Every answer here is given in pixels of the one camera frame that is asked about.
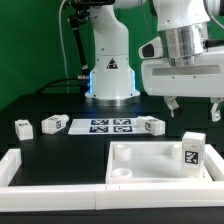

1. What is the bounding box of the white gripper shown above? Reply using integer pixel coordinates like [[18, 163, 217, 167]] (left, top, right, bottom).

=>
[[141, 55, 224, 122]]

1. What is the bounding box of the white square table top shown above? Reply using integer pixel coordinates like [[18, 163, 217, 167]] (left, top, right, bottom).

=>
[[105, 141, 212, 184]]

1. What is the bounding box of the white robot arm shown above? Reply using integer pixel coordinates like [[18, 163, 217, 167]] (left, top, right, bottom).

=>
[[72, 0, 224, 122]]

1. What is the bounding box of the white U-shaped fence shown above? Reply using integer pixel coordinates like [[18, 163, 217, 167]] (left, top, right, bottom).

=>
[[0, 145, 224, 212]]

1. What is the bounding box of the white sheet with tags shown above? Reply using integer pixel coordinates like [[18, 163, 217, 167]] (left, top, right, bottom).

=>
[[68, 118, 146, 135]]

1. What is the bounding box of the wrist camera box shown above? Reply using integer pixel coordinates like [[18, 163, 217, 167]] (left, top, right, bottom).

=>
[[138, 37, 163, 59]]

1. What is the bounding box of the black cable at base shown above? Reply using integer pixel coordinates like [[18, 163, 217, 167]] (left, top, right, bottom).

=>
[[34, 77, 90, 95]]

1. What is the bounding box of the white cable behind robot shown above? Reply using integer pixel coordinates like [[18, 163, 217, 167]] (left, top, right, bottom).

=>
[[57, 0, 70, 80]]

